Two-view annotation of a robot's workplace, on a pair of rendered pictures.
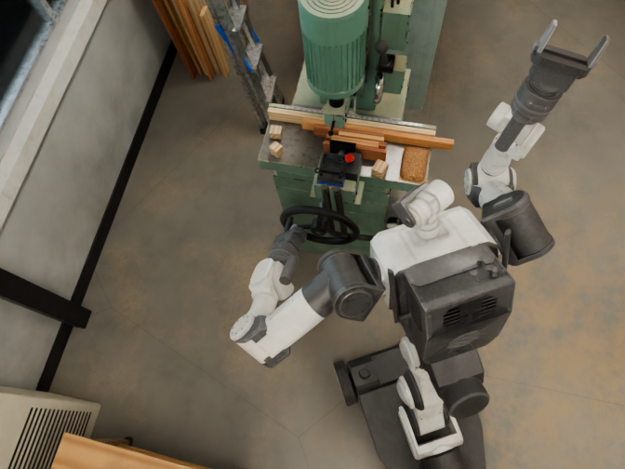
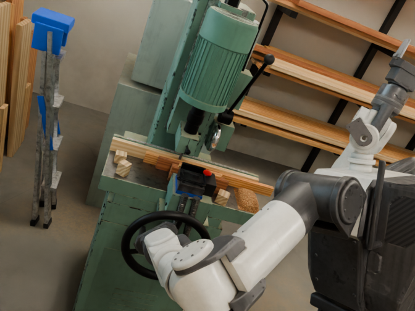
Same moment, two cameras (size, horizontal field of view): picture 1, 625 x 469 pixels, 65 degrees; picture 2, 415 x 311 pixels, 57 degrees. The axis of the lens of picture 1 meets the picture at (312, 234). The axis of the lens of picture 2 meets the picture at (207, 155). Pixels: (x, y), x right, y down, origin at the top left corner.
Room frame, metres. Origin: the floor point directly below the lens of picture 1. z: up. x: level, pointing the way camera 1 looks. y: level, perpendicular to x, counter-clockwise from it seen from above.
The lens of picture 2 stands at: (-0.10, 0.55, 1.64)
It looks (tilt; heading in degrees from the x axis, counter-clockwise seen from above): 26 degrees down; 323
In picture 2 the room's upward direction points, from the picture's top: 23 degrees clockwise
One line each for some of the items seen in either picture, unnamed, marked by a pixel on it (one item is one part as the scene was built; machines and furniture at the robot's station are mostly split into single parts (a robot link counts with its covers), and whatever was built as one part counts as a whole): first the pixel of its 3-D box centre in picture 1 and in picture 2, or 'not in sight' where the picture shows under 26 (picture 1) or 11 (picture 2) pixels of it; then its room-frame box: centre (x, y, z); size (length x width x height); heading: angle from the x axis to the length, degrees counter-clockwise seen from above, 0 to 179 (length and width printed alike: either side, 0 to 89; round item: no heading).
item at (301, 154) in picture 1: (342, 163); (183, 194); (0.88, -0.15, 0.87); 0.61 x 0.30 x 0.06; 68
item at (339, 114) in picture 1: (339, 105); (186, 139); (1.02, -0.17, 1.03); 0.14 x 0.07 x 0.09; 158
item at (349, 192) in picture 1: (338, 178); (188, 198); (0.80, -0.12, 0.91); 0.15 x 0.14 x 0.09; 68
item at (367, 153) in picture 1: (354, 151); (198, 181); (0.89, -0.20, 0.93); 0.22 x 0.01 x 0.06; 68
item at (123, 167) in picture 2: (276, 149); (123, 168); (0.95, 0.07, 0.92); 0.04 x 0.03 x 0.05; 40
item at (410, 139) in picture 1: (376, 134); (210, 174); (0.95, -0.29, 0.92); 0.54 x 0.02 x 0.04; 68
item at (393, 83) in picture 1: (392, 73); (219, 134); (1.11, -0.37, 1.02); 0.09 x 0.07 x 0.12; 68
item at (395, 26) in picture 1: (396, 21); (235, 87); (1.14, -0.38, 1.22); 0.09 x 0.08 x 0.15; 158
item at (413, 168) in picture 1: (414, 161); (248, 197); (0.81, -0.39, 0.92); 0.14 x 0.09 x 0.04; 158
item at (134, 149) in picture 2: (349, 125); (187, 164); (1.00, -0.20, 0.92); 0.60 x 0.02 x 0.05; 68
